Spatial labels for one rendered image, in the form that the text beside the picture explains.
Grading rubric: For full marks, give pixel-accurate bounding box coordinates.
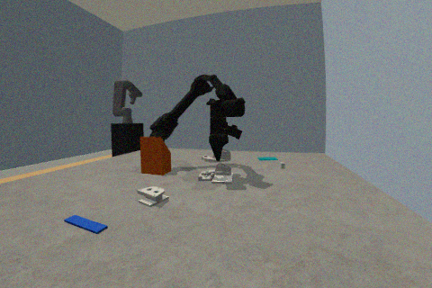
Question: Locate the blue flat rectangular plate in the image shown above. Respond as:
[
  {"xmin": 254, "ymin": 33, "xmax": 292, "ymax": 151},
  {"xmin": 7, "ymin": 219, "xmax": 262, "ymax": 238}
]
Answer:
[{"xmin": 64, "ymin": 215, "xmax": 108, "ymax": 234}]

